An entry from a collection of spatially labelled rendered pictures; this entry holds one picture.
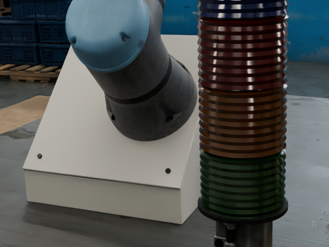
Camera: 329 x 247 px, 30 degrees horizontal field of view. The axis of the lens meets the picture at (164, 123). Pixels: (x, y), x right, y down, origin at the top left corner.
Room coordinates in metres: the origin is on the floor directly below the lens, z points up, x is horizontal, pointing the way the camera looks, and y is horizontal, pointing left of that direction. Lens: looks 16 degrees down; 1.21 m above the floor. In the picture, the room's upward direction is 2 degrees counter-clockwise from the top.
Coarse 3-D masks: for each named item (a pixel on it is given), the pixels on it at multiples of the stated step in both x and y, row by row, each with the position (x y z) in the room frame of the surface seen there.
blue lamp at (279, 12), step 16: (208, 0) 0.39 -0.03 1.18; (224, 0) 0.38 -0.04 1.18; (240, 0) 0.38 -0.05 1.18; (256, 0) 0.38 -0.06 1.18; (272, 0) 0.38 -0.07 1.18; (208, 16) 0.39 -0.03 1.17; (224, 16) 0.38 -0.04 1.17; (240, 16) 0.38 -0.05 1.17; (256, 16) 0.38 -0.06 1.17; (272, 16) 0.38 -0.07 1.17
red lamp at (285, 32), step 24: (216, 24) 0.38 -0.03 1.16; (240, 24) 0.38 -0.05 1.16; (264, 24) 0.38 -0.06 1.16; (288, 24) 0.40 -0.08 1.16; (216, 48) 0.38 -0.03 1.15; (240, 48) 0.38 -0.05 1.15; (264, 48) 0.38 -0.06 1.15; (216, 72) 0.38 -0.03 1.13; (240, 72) 0.38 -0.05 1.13; (264, 72) 0.38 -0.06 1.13
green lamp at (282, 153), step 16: (208, 160) 0.39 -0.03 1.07; (224, 160) 0.38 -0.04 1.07; (240, 160) 0.38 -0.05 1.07; (256, 160) 0.38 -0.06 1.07; (272, 160) 0.38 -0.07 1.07; (208, 176) 0.39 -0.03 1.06; (224, 176) 0.38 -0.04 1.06; (240, 176) 0.38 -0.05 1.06; (256, 176) 0.38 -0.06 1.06; (272, 176) 0.38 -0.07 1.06; (208, 192) 0.39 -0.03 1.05; (224, 192) 0.38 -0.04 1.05; (240, 192) 0.38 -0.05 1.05; (256, 192) 0.38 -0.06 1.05; (272, 192) 0.38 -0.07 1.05; (208, 208) 0.39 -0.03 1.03; (224, 208) 0.38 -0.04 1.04; (240, 208) 0.38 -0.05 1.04; (256, 208) 0.38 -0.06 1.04; (272, 208) 0.38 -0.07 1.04
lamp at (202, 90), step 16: (208, 96) 0.39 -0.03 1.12; (224, 96) 0.38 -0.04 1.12; (240, 96) 0.38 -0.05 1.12; (256, 96) 0.38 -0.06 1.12; (272, 96) 0.38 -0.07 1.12; (208, 112) 0.39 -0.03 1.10; (224, 112) 0.38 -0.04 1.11; (240, 112) 0.38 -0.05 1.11; (256, 112) 0.38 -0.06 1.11; (272, 112) 0.38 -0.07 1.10; (208, 128) 0.39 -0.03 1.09; (224, 128) 0.38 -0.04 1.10; (240, 128) 0.38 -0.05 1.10; (256, 128) 0.38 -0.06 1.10; (272, 128) 0.38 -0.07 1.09; (208, 144) 0.39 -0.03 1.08; (224, 144) 0.38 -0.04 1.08; (240, 144) 0.38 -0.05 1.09; (256, 144) 0.38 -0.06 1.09; (272, 144) 0.38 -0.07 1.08
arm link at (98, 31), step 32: (96, 0) 0.85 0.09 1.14; (128, 0) 0.84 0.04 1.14; (160, 0) 0.91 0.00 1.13; (96, 32) 0.82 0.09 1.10; (128, 32) 0.81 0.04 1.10; (160, 32) 0.89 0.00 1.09; (96, 64) 0.83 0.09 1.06; (128, 64) 0.83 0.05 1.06; (160, 64) 0.88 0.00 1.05; (128, 96) 0.88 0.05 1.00
